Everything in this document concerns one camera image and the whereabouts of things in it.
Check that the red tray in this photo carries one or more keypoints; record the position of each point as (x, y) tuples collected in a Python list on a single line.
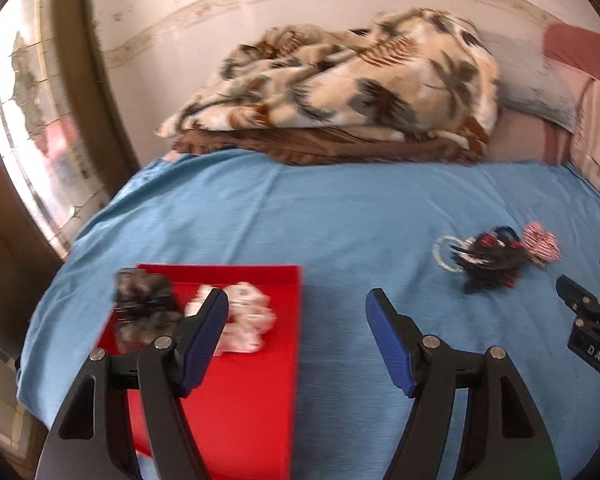
[(250, 400)]

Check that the white pink scrunchie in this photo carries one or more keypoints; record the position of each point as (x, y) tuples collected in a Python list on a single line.
[(245, 315)]

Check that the floral fleece blanket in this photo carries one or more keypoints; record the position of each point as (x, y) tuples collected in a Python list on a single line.
[(380, 75)]

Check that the blue bed cover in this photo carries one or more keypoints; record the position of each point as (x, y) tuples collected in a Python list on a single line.
[(305, 220)]

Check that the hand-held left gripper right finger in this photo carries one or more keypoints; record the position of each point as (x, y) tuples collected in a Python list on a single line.
[(390, 340)]

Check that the red dotted scrunchie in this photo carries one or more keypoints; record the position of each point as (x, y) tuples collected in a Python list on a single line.
[(489, 241)]

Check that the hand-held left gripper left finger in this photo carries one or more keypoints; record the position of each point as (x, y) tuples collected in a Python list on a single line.
[(205, 340)]

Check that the brown grey scrunchie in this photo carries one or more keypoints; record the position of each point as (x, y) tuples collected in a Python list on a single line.
[(140, 305)]

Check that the red white striped scrunchie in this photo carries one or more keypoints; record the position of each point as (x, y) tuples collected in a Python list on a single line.
[(542, 245)]

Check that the wooden framed window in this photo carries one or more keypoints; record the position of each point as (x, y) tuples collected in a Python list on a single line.
[(45, 125)]

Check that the pale grey pillow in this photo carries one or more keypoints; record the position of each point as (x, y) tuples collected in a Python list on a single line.
[(530, 80)]

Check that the rose pink cushion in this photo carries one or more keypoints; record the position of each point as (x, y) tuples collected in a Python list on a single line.
[(575, 45)]

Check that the brown blanket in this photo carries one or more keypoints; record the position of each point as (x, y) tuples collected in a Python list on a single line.
[(305, 147)]

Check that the pink bed sheet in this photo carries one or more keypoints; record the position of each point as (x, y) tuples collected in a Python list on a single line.
[(525, 140)]

